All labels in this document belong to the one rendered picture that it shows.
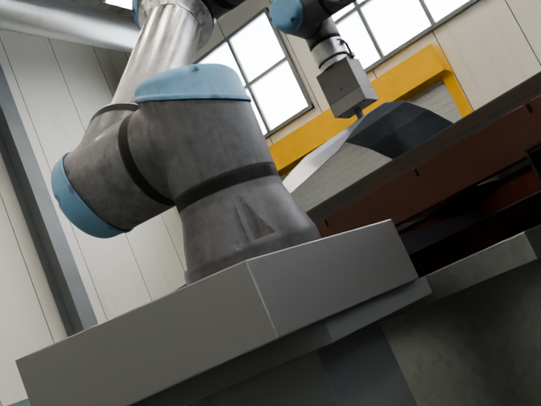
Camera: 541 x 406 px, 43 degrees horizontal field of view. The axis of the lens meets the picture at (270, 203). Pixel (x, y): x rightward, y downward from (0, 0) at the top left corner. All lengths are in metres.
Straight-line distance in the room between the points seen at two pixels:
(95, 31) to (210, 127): 9.99
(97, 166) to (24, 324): 8.70
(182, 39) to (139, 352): 0.55
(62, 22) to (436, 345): 9.50
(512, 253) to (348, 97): 0.82
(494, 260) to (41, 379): 0.46
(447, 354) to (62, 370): 0.54
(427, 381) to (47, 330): 8.75
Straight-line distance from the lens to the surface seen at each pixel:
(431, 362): 1.01
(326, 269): 0.59
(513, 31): 9.75
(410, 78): 9.67
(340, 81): 1.51
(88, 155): 0.80
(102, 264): 10.63
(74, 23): 10.40
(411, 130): 1.62
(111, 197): 0.78
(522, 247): 0.74
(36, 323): 9.57
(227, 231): 0.68
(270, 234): 0.67
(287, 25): 1.45
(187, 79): 0.72
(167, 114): 0.72
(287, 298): 0.52
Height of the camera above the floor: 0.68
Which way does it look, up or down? 11 degrees up
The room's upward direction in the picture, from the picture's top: 24 degrees counter-clockwise
